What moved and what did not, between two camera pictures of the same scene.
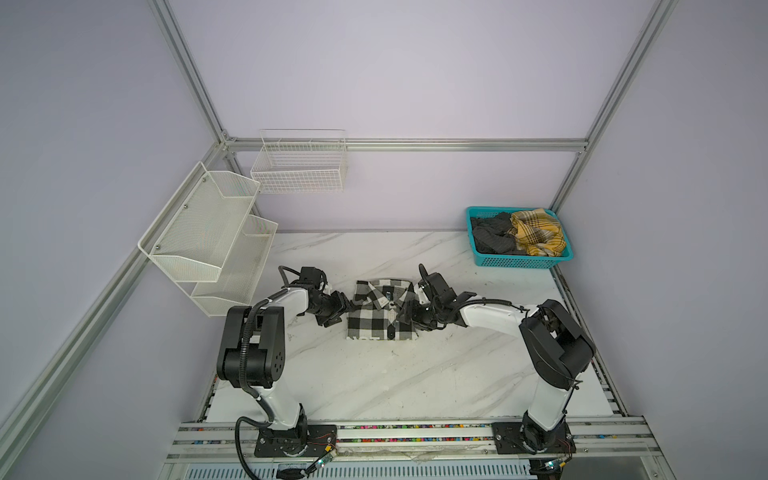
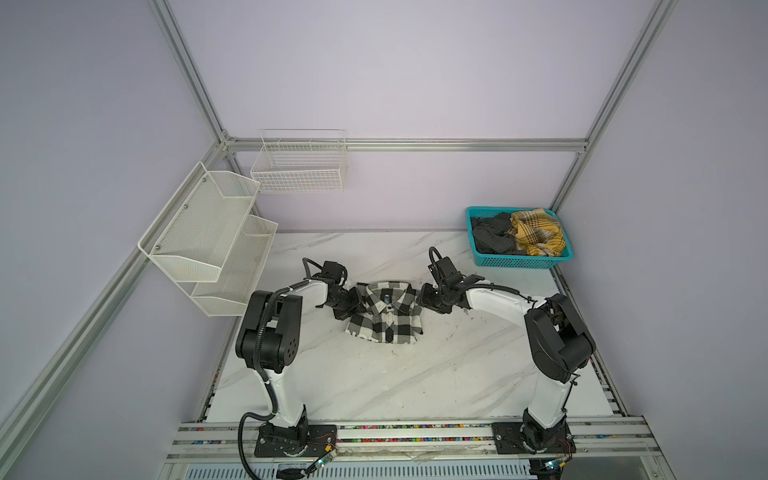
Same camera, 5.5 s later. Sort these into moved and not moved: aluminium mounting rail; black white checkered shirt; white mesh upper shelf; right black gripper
Moved: right black gripper
Not moved: aluminium mounting rail; black white checkered shirt; white mesh upper shelf
